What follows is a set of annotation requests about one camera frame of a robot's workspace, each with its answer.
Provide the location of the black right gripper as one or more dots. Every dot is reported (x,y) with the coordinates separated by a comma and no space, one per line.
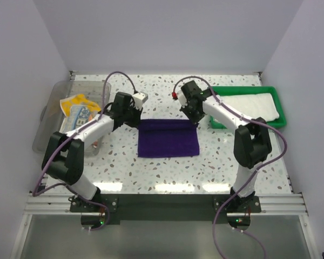
(194,120)

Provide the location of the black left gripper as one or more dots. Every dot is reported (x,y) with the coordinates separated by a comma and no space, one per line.
(136,121)

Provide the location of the purple towel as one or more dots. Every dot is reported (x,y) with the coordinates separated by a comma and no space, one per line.
(167,138)

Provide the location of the colourful patterned towel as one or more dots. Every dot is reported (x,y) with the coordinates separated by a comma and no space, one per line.
(77,115)

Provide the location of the white towel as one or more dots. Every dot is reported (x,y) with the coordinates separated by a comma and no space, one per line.
(254,106)

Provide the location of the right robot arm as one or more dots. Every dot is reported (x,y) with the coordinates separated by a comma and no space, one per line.
(252,143)

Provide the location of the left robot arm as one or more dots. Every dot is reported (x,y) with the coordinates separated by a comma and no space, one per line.
(64,156)

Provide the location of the green plastic tray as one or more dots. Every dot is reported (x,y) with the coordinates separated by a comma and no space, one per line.
(238,90)

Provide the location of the clear grey plastic bin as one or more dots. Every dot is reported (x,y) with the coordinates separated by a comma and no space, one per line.
(52,116)

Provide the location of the yellow grey patterned towel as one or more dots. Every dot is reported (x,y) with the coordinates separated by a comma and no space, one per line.
(79,99)

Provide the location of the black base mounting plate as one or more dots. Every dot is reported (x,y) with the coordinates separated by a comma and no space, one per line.
(165,207)

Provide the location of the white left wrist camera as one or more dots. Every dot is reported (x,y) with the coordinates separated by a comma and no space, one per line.
(139,99)

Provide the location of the aluminium frame rail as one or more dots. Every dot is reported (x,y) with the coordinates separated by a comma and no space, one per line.
(274,204)

